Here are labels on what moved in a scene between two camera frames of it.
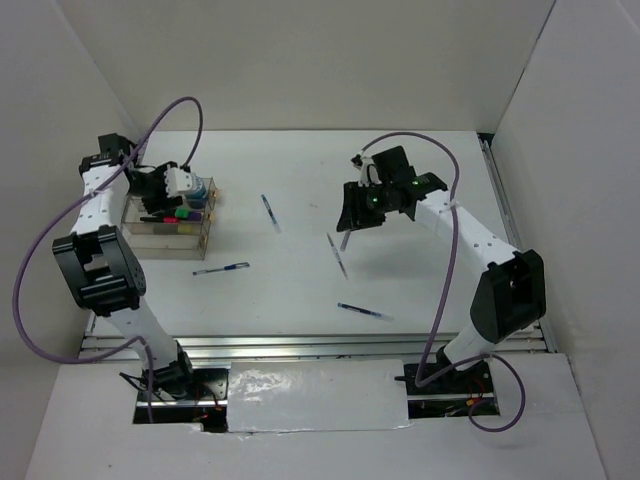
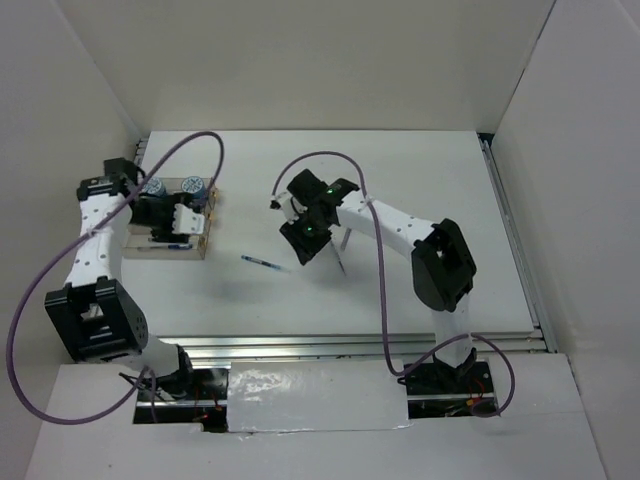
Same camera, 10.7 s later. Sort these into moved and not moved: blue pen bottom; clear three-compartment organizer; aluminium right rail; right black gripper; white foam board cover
Moved: blue pen bottom; right black gripper
Not moved: aluminium right rail; white foam board cover; clear three-compartment organizer
